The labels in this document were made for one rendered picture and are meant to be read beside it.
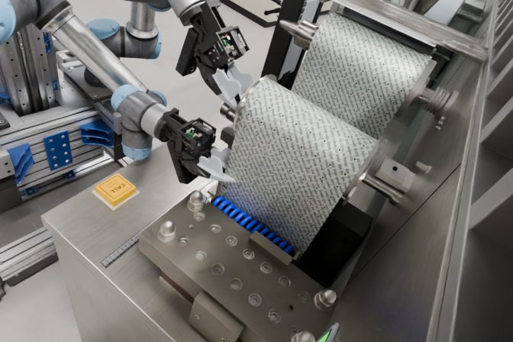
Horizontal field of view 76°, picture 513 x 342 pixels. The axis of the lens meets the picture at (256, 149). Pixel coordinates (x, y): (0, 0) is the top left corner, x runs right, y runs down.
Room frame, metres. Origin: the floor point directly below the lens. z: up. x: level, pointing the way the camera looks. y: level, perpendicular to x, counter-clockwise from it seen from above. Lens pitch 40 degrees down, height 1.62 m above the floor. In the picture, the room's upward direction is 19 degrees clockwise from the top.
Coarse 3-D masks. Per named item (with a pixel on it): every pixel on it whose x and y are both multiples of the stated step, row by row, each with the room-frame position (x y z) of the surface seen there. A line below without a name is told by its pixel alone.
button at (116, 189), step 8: (112, 176) 0.53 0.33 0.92; (120, 176) 0.54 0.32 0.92; (104, 184) 0.50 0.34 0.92; (112, 184) 0.51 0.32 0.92; (120, 184) 0.52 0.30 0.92; (128, 184) 0.53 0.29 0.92; (96, 192) 0.48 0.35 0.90; (104, 192) 0.48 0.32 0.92; (112, 192) 0.49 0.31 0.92; (120, 192) 0.49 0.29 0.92; (128, 192) 0.50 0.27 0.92; (112, 200) 0.47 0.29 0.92; (120, 200) 0.48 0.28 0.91
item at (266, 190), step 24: (240, 144) 0.50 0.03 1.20; (240, 168) 0.50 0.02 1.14; (264, 168) 0.48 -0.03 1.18; (240, 192) 0.49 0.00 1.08; (264, 192) 0.47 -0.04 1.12; (288, 192) 0.45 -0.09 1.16; (312, 192) 0.44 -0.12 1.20; (264, 216) 0.46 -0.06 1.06; (288, 216) 0.45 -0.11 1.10; (312, 216) 0.43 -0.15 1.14; (288, 240) 0.44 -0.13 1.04
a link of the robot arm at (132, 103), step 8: (120, 88) 0.62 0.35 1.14; (128, 88) 0.62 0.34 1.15; (136, 88) 0.64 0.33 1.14; (112, 96) 0.60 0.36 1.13; (120, 96) 0.60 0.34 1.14; (128, 96) 0.60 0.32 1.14; (136, 96) 0.60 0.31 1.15; (144, 96) 0.61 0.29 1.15; (112, 104) 0.59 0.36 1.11; (120, 104) 0.59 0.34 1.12; (128, 104) 0.58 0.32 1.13; (136, 104) 0.58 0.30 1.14; (144, 104) 0.59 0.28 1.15; (152, 104) 0.59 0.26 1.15; (120, 112) 0.59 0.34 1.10; (128, 112) 0.57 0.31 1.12; (136, 112) 0.57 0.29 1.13; (144, 112) 0.57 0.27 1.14; (128, 120) 0.57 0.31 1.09; (136, 120) 0.56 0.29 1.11; (128, 128) 0.57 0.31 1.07; (136, 128) 0.58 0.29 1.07
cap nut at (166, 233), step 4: (168, 220) 0.36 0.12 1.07; (164, 224) 0.35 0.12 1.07; (168, 224) 0.35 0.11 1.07; (172, 224) 0.36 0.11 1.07; (160, 228) 0.35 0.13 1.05; (164, 228) 0.35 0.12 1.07; (168, 228) 0.35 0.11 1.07; (172, 228) 0.35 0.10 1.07; (160, 232) 0.35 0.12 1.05; (164, 232) 0.35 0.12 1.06; (168, 232) 0.35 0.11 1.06; (172, 232) 0.35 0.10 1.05; (160, 236) 0.35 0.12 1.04; (164, 236) 0.34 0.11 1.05; (168, 236) 0.35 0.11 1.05; (172, 236) 0.35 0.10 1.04; (160, 240) 0.34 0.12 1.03; (164, 240) 0.34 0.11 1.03; (168, 240) 0.35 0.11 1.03; (172, 240) 0.35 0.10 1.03
